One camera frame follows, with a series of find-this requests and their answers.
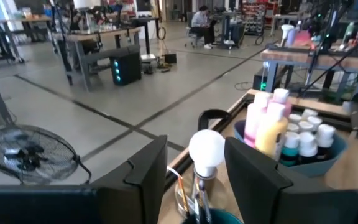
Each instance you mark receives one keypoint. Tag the wooden table black legs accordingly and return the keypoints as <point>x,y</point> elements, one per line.
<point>36,19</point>

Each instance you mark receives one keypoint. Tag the blue frame table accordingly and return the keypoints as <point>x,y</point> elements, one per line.
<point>270,74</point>

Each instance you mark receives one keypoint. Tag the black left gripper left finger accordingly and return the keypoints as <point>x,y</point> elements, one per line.
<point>141,193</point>

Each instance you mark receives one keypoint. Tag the large pink paint bottle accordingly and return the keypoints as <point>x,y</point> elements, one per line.
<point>283,102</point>
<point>253,124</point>

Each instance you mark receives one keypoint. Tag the small dark paint bottle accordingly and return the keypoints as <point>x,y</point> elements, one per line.
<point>308,143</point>

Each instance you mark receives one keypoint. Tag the teal ribbed plastic cup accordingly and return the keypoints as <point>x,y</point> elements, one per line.
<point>225,217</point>

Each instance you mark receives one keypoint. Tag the paint brushes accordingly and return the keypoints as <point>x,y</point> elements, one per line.
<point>183,196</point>

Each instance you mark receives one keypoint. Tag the large yellow paint bottle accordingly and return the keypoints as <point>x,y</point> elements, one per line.
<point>269,137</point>

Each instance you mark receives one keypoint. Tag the black computer tower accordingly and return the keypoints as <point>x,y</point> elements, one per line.
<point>129,68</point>
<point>258,81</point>

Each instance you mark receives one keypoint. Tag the white flat box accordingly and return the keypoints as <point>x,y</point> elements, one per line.
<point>148,57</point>

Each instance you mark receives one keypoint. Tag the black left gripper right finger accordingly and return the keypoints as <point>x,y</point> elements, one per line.
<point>256,193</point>

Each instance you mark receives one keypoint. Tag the teal plastic storage bin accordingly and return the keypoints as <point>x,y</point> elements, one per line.
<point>319,169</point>

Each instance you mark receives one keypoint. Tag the black floor fan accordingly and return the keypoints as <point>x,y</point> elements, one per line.
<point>26,155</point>

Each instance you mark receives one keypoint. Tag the person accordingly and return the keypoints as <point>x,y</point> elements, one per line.
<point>200,21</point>

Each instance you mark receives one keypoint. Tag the red parts shelf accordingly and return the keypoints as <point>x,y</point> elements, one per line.
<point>255,15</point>

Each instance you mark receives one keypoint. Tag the small black box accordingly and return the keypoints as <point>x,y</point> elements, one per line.
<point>170,58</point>

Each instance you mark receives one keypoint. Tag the grey metal workbench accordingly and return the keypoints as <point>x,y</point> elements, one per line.
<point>82,62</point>

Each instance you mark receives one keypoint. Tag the black paintbrush dark bristles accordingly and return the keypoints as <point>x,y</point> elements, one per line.
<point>196,202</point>
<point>204,202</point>

